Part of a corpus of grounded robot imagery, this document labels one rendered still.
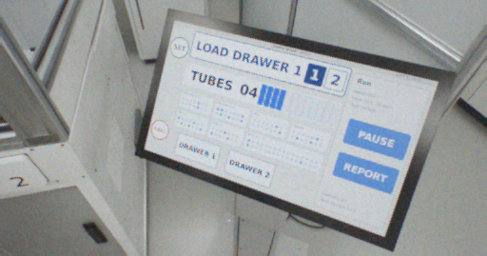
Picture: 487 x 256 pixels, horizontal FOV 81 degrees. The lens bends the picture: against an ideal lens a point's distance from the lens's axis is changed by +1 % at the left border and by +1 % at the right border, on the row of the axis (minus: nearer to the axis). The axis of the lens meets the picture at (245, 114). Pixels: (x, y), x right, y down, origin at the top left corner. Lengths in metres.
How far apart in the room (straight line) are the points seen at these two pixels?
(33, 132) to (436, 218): 1.84
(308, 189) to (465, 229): 1.53
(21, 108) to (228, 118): 0.40
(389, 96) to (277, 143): 0.20
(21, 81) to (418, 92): 0.68
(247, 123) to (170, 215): 1.17
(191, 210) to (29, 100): 1.12
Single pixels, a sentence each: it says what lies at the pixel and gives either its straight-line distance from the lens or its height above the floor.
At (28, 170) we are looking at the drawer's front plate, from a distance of 0.81.
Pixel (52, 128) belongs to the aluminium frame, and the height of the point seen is 0.99.
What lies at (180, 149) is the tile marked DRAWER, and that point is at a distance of 0.58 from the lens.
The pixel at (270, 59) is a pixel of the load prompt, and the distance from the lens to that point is 0.52.
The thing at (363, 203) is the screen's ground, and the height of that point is 1.01.
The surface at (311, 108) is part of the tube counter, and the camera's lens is 0.51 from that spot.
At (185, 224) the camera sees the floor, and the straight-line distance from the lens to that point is 1.60.
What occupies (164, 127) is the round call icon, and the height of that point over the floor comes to 1.02.
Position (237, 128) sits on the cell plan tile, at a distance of 0.53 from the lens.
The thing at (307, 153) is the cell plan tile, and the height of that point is 1.05.
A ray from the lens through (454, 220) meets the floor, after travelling 2.00.
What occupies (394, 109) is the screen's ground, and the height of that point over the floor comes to 1.14.
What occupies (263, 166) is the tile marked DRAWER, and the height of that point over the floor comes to 1.01.
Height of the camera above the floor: 1.45
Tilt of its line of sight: 45 degrees down
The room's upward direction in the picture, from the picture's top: 3 degrees clockwise
